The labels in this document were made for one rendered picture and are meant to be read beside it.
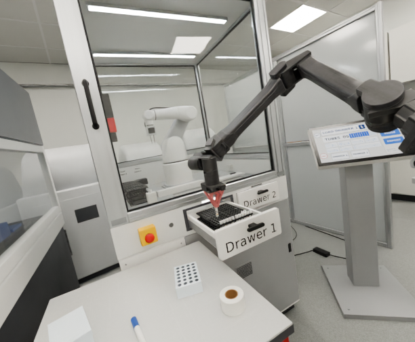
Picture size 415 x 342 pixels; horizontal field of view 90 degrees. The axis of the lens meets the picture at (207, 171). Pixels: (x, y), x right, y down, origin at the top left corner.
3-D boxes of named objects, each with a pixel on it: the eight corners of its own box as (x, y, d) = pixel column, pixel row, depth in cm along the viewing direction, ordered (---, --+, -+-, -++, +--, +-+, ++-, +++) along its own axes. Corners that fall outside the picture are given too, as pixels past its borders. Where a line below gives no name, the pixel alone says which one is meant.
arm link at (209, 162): (208, 156, 76) (218, 153, 80) (195, 157, 81) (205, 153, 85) (211, 174, 77) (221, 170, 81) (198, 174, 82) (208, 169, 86)
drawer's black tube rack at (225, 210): (254, 226, 91) (252, 212, 90) (220, 241, 84) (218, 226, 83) (228, 214, 111) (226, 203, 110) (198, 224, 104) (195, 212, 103)
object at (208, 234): (274, 229, 86) (273, 216, 85) (222, 253, 75) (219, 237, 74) (224, 208, 122) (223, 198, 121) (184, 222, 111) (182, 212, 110)
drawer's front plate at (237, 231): (281, 233, 85) (279, 207, 84) (221, 261, 73) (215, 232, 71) (279, 231, 87) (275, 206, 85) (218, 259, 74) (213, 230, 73)
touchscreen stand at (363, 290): (432, 323, 120) (430, 146, 105) (344, 318, 132) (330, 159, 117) (383, 268, 167) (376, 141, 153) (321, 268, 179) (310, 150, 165)
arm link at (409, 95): (429, 98, 43) (427, 115, 46) (391, 78, 50) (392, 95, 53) (381, 123, 46) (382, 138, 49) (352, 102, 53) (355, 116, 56)
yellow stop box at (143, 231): (159, 241, 92) (155, 226, 91) (142, 248, 89) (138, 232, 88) (156, 237, 97) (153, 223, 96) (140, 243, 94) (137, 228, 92)
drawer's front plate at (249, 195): (279, 198, 127) (277, 181, 125) (241, 212, 115) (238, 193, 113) (277, 198, 129) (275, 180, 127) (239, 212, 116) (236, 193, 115)
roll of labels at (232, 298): (247, 315, 56) (245, 302, 56) (222, 317, 57) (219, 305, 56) (243, 296, 63) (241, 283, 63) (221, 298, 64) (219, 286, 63)
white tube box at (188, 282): (203, 292, 68) (201, 281, 67) (178, 299, 66) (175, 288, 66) (197, 270, 80) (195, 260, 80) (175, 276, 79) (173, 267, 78)
